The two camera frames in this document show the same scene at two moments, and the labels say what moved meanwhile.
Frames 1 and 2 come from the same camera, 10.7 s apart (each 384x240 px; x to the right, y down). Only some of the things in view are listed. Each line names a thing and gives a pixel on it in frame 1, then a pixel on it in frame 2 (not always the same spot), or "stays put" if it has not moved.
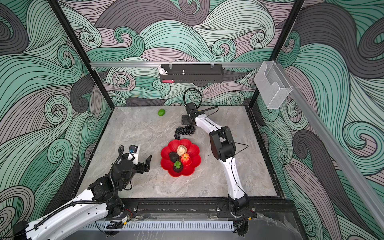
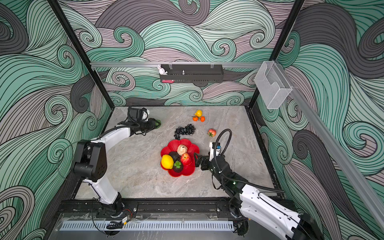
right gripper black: x=185 y=119 to x=201 y=158
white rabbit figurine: x=161 y=70 stays put
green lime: x=161 y=112 to x=157 y=123
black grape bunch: x=188 y=129 stays put
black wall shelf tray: x=193 y=73 stays put
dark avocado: x=173 y=156 stays put
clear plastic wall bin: x=273 y=86 stays put
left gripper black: x=141 y=169 to x=151 y=122
